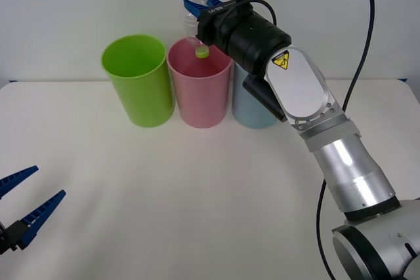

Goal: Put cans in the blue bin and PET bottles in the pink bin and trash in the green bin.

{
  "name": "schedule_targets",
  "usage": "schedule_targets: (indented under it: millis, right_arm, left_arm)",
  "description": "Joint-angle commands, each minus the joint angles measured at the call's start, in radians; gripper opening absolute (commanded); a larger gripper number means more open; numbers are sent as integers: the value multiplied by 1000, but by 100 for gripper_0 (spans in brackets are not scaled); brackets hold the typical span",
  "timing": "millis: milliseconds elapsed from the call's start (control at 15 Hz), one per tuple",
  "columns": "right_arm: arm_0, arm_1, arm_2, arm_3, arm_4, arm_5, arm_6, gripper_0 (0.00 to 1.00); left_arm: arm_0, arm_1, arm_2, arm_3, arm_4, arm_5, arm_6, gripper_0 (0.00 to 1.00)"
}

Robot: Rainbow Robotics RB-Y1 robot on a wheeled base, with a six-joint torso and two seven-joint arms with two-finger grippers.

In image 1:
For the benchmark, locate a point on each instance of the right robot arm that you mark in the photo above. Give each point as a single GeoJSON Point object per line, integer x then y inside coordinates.
{"type": "Point", "coordinates": [348, 162]}

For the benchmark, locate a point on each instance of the pale blue plastic waste bin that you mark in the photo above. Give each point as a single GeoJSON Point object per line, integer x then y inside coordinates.
{"type": "Point", "coordinates": [249, 111]}

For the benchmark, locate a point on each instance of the green plastic waste bin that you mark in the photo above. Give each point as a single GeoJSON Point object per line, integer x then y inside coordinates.
{"type": "Point", "coordinates": [141, 96]}

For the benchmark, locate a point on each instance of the pink plastic waste bin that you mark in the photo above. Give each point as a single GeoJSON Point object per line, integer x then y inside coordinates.
{"type": "Point", "coordinates": [201, 103]}

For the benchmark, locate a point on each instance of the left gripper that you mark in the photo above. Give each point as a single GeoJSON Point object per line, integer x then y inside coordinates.
{"type": "Point", "coordinates": [2, 239]}

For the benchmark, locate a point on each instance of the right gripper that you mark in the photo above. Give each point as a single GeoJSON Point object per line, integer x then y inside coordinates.
{"type": "Point", "coordinates": [210, 27]}

